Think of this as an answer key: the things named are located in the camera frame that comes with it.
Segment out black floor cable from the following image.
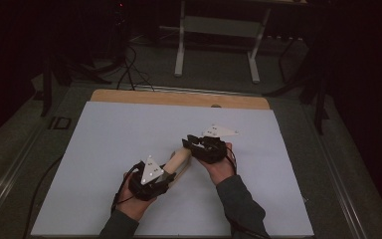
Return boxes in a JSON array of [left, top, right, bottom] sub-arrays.
[[22, 154, 64, 239]]

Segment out tangled black cables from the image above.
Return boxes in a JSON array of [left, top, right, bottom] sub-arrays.
[[116, 43, 156, 92]]

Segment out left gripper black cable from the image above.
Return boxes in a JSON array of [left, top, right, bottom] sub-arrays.
[[111, 161, 145, 213]]

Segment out white metal stand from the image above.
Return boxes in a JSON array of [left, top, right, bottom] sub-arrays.
[[158, 0, 273, 84]]

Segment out black metal stand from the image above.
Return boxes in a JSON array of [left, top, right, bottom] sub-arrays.
[[263, 33, 333, 135]]

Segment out wooden table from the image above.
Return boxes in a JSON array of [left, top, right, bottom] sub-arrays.
[[90, 89, 271, 111]]

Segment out person's right hand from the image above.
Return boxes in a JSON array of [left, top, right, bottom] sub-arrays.
[[198, 142, 237, 186]]

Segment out person's left hand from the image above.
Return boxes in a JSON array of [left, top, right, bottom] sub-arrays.
[[116, 172, 157, 222]]

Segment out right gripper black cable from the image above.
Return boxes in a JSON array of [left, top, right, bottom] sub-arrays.
[[224, 145, 267, 239]]

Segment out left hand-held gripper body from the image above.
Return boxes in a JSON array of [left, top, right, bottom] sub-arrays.
[[127, 154, 171, 202]]

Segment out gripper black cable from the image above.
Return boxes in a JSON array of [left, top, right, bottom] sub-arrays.
[[111, 161, 145, 213], [224, 145, 267, 239]]

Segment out black tripod stand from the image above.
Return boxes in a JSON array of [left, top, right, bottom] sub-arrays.
[[40, 54, 112, 118]]

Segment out aluminium floor rail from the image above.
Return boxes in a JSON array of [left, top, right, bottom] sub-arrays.
[[299, 103, 371, 239], [0, 125, 46, 230]]

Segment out white table cover sheet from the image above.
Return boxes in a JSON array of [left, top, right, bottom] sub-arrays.
[[30, 101, 314, 237]]

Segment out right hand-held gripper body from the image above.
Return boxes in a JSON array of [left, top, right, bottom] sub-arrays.
[[192, 123, 240, 164]]

